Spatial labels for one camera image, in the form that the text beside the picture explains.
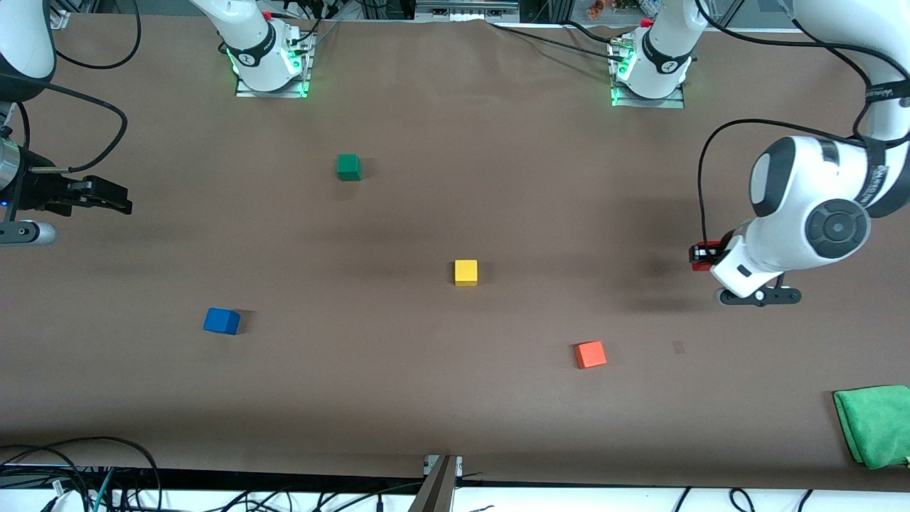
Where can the orange wooden block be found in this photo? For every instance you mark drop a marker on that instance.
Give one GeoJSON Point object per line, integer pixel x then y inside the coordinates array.
{"type": "Point", "coordinates": [590, 354]}

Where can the brown paper table cover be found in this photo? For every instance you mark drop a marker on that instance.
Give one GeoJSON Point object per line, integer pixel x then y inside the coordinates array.
{"type": "Point", "coordinates": [426, 391]}

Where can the grey metal box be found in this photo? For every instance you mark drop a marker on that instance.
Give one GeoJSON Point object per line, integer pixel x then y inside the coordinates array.
{"type": "Point", "coordinates": [466, 11]}

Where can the white corner bracket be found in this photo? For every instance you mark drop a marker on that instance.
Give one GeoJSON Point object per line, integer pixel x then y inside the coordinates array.
{"type": "Point", "coordinates": [62, 20]}

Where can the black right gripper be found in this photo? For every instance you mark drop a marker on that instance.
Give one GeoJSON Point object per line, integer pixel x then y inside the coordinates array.
{"type": "Point", "coordinates": [37, 190]}

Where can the red wooden block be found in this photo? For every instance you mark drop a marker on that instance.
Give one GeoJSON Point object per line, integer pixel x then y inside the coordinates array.
{"type": "Point", "coordinates": [702, 267]}

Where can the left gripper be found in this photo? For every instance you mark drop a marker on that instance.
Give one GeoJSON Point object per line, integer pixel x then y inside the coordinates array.
{"type": "Point", "coordinates": [714, 250]}

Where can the blue wooden block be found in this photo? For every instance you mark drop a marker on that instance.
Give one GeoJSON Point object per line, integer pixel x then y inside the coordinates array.
{"type": "Point", "coordinates": [220, 321]}

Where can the yellow wooden block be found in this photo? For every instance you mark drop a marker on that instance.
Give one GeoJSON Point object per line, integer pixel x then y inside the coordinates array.
{"type": "Point", "coordinates": [466, 272]}

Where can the green folded cloth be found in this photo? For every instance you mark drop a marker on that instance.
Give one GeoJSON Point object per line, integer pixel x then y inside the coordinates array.
{"type": "Point", "coordinates": [878, 425]}

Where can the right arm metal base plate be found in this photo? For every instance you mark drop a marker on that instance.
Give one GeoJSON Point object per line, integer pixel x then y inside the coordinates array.
{"type": "Point", "coordinates": [284, 91]}

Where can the green wooden block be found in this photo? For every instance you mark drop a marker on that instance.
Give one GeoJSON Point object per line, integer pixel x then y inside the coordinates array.
{"type": "Point", "coordinates": [348, 167]}

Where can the silver bracket plate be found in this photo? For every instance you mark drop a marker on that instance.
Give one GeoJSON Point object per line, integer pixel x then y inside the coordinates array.
{"type": "Point", "coordinates": [429, 464]}

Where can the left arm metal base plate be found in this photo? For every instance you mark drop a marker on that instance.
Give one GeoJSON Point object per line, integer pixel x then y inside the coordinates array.
{"type": "Point", "coordinates": [640, 103]}

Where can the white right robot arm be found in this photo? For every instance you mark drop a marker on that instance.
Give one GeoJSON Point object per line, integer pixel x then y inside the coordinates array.
{"type": "Point", "coordinates": [266, 75]}

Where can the grey aluminium profile beam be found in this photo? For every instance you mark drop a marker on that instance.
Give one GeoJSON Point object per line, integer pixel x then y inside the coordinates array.
{"type": "Point", "coordinates": [435, 494]}

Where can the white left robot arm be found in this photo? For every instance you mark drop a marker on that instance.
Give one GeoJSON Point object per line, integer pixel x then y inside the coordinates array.
{"type": "Point", "coordinates": [789, 192]}

